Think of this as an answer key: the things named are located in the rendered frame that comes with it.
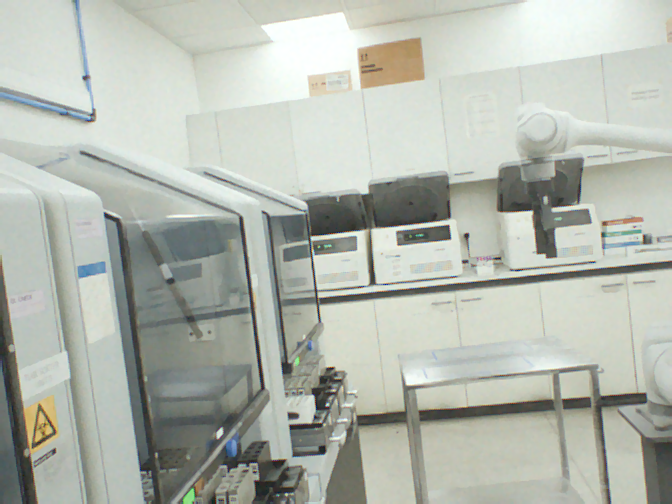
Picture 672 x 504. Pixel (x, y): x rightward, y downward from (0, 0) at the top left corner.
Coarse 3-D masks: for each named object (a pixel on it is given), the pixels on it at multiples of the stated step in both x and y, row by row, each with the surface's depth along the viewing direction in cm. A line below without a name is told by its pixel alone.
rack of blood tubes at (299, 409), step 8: (288, 400) 184; (296, 400) 182; (304, 400) 181; (312, 400) 182; (288, 408) 176; (296, 408) 176; (304, 408) 176; (312, 408) 180; (288, 416) 186; (296, 416) 186; (304, 416) 176; (312, 416) 179
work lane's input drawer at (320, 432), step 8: (320, 416) 180; (328, 416) 183; (296, 424) 176; (304, 424) 175; (312, 424) 175; (320, 424) 175; (328, 424) 182; (296, 432) 175; (304, 432) 174; (312, 432) 174; (320, 432) 174; (328, 432) 180; (344, 432) 184; (296, 440) 175; (304, 440) 174; (312, 440) 174; (320, 440) 174; (328, 440) 179; (336, 440) 180
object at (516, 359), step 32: (416, 352) 244; (448, 352) 238; (480, 352) 232; (512, 352) 226; (544, 352) 220; (576, 352) 215; (416, 384) 201; (448, 384) 201; (416, 416) 202; (416, 448) 202; (416, 480) 246; (544, 480) 243; (608, 480) 201
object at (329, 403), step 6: (324, 396) 201; (330, 396) 199; (324, 402) 194; (330, 402) 193; (336, 402) 200; (318, 408) 190; (324, 408) 190; (330, 408) 191; (336, 408) 199; (336, 414) 197; (336, 420) 196; (342, 420) 195; (348, 420) 194; (348, 426) 190
